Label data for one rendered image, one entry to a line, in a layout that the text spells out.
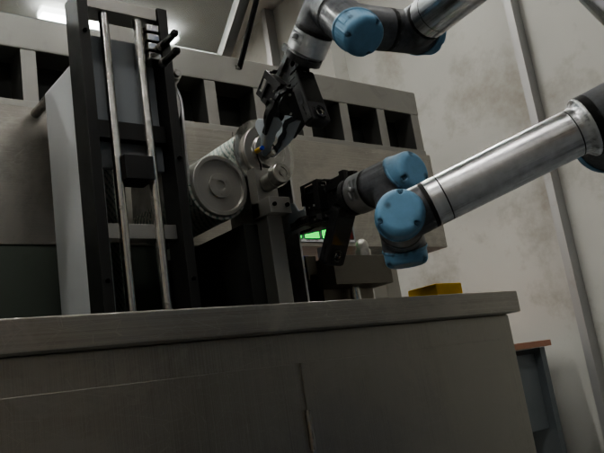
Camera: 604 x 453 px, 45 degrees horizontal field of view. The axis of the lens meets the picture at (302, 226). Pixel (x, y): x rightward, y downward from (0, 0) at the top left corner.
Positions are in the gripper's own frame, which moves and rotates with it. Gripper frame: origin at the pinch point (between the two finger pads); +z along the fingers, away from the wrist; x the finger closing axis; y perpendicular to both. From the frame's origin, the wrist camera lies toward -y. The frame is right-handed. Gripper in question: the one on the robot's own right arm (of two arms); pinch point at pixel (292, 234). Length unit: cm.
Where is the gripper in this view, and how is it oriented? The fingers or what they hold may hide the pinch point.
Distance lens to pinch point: 151.1
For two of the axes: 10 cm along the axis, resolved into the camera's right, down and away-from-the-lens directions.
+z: -6.1, 2.6, 7.5
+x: -7.8, -0.2, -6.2
